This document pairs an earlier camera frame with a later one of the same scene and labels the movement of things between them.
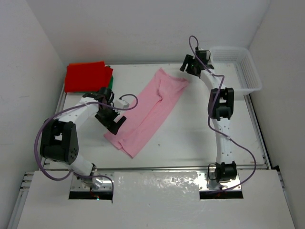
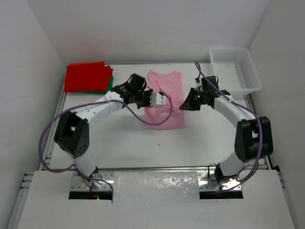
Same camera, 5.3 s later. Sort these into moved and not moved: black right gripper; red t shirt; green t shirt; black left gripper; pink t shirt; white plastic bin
Moved: pink t shirt; black right gripper; black left gripper
Not moved: white plastic bin; red t shirt; green t shirt
